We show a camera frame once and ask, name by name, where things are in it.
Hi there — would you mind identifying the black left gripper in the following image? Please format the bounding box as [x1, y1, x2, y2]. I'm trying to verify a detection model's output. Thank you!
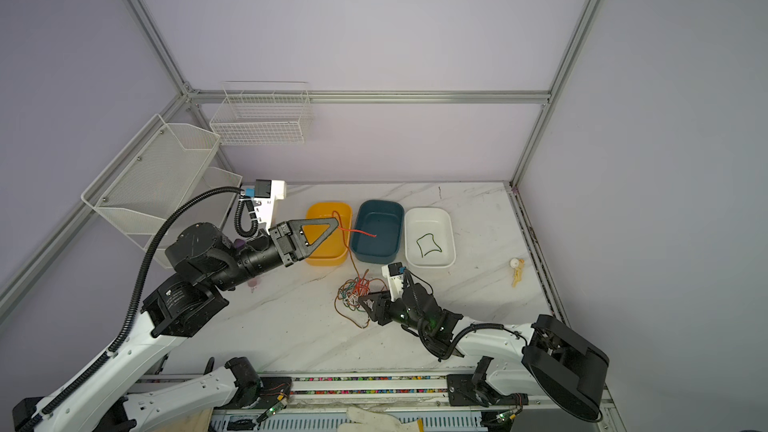
[210, 217, 337, 293]

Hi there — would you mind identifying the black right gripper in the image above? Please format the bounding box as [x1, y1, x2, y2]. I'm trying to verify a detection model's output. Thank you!
[356, 288, 430, 335]

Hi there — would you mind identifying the cable bundle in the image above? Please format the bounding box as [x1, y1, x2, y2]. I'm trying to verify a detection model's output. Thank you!
[333, 269, 390, 331]

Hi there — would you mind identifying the red cable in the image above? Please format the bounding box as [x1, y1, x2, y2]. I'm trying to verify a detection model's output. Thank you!
[331, 209, 379, 280]

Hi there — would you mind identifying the green cable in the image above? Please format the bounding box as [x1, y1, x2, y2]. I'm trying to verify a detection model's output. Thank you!
[416, 232, 444, 259]

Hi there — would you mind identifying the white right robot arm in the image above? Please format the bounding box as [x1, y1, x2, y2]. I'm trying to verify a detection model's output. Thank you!
[358, 283, 609, 423]

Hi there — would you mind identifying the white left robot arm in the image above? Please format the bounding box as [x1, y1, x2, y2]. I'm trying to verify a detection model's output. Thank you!
[13, 186, 340, 431]

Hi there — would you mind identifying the yellow plastic bin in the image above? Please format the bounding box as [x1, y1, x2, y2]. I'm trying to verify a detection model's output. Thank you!
[306, 202, 352, 267]

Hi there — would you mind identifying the teal plastic bin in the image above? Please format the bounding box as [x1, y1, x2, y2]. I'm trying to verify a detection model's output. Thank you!
[350, 199, 405, 265]

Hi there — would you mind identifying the white plastic bin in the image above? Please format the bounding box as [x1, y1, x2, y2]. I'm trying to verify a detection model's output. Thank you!
[404, 207, 457, 271]

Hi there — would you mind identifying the white work glove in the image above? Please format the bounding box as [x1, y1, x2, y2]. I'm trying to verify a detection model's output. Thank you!
[337, 407, 425, 432]

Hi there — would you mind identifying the small white yellow toy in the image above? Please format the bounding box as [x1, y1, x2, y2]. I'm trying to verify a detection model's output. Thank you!
[509, 258, 525, 288]

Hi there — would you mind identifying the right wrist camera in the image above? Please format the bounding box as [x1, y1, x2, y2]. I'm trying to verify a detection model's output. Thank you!
[381, 262, 406, 302]

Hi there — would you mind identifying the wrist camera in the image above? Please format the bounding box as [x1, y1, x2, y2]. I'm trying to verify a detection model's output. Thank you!
[381, 262, 406, 302]
[238, 179, 287, 237]

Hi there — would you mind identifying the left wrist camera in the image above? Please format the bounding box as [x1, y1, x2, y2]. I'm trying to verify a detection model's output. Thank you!
[238, 179, 287, 237]

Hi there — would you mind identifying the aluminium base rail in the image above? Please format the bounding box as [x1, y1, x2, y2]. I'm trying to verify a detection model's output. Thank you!
[211, 371, 625, 431]

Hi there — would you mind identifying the white wire wall basket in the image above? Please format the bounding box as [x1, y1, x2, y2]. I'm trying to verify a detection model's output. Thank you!
[209, 81, 314, 146]

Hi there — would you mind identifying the white mesh wall shelf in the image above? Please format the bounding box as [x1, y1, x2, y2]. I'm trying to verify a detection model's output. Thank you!
[81, 115, 242, 251]

